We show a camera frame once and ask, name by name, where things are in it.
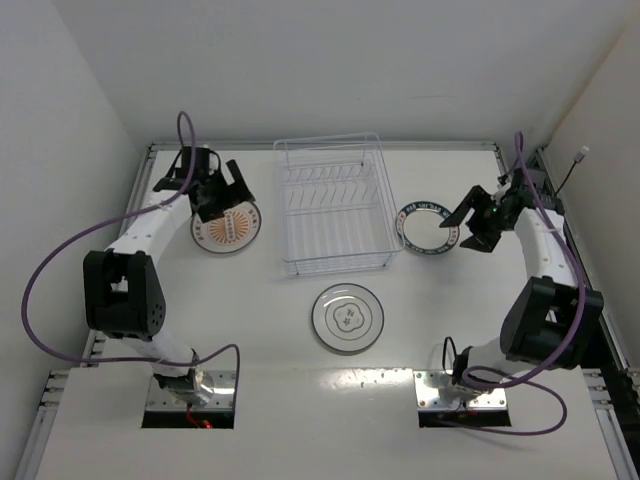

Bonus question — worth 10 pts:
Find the orange sunburst plate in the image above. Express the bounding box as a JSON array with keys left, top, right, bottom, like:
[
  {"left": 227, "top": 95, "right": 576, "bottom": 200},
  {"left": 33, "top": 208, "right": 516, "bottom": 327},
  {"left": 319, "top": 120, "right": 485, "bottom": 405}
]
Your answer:
[{"left": 190, "top": 201, "right": 262, "bottom": 255}]

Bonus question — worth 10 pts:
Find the dark green rimmed plate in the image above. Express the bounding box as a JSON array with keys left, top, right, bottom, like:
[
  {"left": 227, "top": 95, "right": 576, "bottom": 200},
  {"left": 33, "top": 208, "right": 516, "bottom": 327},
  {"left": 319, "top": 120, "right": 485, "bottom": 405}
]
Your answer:
[{"left": 395, "top": 201, "right": 460, "bottom": 256}]

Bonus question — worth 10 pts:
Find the white plate flower outline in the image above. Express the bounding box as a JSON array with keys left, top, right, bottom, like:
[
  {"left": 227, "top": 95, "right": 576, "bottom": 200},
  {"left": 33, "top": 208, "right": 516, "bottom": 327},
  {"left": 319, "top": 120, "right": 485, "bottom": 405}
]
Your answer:
[{"left": 310, "top": 283, "right": 385, "bottom": 355}]

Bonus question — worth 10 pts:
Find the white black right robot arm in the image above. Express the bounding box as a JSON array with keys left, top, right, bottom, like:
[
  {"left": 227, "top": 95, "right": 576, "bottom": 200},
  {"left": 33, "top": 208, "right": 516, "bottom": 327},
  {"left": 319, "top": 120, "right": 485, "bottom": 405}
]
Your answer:
[{"left": 441, "top": 171, "right": 604, "bottom": 394}]

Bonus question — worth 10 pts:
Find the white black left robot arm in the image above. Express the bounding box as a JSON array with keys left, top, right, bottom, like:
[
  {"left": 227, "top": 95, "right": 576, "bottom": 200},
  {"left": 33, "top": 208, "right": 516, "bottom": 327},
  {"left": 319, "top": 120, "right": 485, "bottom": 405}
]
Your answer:
[{"left": 83, "top": 147, "right": 255, "bottom": 407}]

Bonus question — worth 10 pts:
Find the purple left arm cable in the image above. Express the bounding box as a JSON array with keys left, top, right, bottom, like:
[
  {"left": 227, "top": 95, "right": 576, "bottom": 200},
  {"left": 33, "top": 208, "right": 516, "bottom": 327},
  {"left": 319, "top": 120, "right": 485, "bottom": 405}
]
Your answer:
[{"left": 22, "top": 110, "right": 242, "bottom": 396}]

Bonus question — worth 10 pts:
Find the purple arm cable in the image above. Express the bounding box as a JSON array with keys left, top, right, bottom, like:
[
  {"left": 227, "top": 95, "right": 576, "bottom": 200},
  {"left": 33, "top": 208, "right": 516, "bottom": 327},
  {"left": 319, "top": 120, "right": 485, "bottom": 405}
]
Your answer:
[
  {"left": 22, "top": 110, "right": 242, "bottom": 396},
  {"left": 439, "top": 130, "right": 587, "bottom": 435}
]

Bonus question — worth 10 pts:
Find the white wire dish rack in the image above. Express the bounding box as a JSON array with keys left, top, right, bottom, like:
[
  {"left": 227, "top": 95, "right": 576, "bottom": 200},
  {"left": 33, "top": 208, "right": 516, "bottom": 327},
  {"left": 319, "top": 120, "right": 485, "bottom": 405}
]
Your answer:
[{"left": 273, "top": 132, "right": 403, "bottom": 276}]

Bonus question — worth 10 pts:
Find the black cable white plug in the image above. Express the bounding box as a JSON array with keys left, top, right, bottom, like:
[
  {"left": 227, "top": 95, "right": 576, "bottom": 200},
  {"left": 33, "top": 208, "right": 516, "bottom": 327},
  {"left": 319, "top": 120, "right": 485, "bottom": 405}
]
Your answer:
[{"left": 554, "top": 145, "right": 590, "bottom": 196}]

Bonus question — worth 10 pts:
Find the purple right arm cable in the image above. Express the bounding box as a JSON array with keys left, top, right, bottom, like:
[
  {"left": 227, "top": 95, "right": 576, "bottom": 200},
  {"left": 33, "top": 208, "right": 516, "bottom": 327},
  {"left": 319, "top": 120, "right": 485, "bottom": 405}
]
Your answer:
[{"left": 439, "top": 130, "right": 587, "bottom": 435}]

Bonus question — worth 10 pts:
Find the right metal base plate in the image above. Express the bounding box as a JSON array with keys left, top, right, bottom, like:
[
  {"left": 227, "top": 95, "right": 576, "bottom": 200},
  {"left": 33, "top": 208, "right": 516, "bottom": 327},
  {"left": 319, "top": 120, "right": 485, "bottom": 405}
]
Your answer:
[{"left": 414, "top": 370, "right": 508, "bottom": 413}]

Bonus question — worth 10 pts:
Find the metal base plate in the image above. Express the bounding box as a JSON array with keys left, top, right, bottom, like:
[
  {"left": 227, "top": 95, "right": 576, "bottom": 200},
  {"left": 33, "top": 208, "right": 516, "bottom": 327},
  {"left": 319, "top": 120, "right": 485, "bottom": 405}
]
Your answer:
[
  {"left": 414, "top": 370, "right": 508, "bottom": 413},
  {"left": 146, "top": 370, "right": 237, "bottom": 413}
]

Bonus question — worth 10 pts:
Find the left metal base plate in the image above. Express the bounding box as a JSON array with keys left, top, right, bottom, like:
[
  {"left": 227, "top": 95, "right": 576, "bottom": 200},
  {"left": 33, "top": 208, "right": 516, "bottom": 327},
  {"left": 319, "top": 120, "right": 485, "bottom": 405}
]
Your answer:
[{"left": 146, "top": 370, "right": 237, "bottom": 413}]

